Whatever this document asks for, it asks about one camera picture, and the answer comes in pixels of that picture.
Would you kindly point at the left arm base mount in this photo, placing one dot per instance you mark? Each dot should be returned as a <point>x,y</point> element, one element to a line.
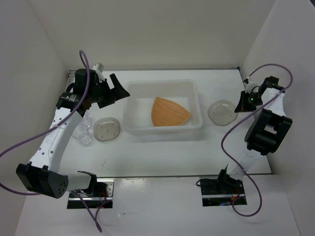
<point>100,198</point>

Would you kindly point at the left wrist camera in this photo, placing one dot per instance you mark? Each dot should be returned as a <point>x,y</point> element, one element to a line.
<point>98,68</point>

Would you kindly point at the aluminium table frame rail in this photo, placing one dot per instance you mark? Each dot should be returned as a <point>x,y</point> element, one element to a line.
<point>71,77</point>

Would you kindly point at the translucent plastic bin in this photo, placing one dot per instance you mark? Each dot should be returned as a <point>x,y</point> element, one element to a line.
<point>137,107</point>

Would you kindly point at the clear plastic cup rear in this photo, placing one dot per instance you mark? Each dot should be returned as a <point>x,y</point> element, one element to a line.
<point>86,120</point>

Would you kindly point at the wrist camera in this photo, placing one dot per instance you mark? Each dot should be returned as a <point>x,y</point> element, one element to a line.
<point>249,85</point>
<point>98,68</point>

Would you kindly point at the woven bamboo basket tray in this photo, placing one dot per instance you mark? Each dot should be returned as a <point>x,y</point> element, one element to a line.
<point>165,112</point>

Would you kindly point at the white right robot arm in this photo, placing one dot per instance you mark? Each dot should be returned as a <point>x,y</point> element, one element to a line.
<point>265,134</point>

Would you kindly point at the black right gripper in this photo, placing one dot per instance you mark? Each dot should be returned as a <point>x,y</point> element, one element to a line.
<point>242,106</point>

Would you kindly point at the clear plastic cup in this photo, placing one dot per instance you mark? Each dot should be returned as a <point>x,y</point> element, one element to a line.
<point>86,120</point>
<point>82,134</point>

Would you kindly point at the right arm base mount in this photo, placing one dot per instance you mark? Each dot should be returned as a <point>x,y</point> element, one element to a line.
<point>215,194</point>

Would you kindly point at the clear glass plate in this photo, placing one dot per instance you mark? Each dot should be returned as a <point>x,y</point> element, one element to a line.
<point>222,112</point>
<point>106,129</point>

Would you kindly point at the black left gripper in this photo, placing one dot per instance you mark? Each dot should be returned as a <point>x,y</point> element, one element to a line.
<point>118,92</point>

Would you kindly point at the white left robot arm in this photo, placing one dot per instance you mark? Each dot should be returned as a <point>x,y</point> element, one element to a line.
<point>41,173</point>

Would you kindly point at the clear plastic cup front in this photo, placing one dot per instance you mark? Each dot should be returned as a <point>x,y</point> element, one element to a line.
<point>82,134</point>

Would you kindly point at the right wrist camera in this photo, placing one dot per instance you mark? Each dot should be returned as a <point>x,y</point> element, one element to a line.
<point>249,85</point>

